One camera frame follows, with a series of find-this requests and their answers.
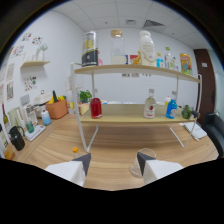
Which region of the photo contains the small bottle orange cap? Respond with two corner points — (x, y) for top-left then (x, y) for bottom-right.
(72, 146), (83, 160)

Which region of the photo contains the blue liquid bottle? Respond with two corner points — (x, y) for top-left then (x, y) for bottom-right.
(165, 90), (178, 120)

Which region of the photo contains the white milk bottle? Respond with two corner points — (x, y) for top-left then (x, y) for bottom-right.
(138, 30), (157, 67)

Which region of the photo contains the white scale with green cup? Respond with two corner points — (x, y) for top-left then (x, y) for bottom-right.
(24, 120), (47, 142)

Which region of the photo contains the white notebook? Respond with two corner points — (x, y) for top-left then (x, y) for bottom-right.
(179, 121), (208, 140)

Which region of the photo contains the two-tier wooden shelf rack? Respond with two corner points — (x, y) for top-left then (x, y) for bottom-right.
(69, 62), (203, 153)

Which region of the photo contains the clear bottle red label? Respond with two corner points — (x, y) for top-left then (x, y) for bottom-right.
(143, 88), (157, 120)

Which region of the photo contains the black jug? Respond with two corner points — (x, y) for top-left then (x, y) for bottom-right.
(8, 125), (26, 152)

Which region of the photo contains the orange container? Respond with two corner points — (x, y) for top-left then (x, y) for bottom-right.
(45, 98), (69, 120)

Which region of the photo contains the green glass with limes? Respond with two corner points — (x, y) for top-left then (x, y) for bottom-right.
(180, 104), (194, 120)

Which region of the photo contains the red liquid bottle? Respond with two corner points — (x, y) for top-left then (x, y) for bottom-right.
(89, 97), (103, 120)

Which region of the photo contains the black office chair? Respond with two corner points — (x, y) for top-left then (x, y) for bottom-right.
(202, 112), (224, 158)

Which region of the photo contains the green potted plant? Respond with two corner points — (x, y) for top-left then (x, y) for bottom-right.
(79, 89), (93, 104)

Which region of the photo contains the brown door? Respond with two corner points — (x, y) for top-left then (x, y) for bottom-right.
(193, 48), (218, 124)

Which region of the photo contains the clear bottle blue cap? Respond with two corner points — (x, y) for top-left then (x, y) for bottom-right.
(173, 56), (180, 72)

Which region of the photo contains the small blue bottle yellow cap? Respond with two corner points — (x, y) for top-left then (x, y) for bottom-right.
(156, 52), (165, 69)

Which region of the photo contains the yellow colourful can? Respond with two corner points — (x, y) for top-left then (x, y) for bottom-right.
(179, 52), (194, 76)

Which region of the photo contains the clear bottle green cap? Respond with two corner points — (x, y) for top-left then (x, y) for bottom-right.
(164, 46), (174, 70)

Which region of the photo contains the white figurine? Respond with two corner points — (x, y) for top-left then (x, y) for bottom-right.
(34, 43), (49, 62)

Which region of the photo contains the wooden wall shelf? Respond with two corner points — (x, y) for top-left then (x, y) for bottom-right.
(19, 59), (51, 69)

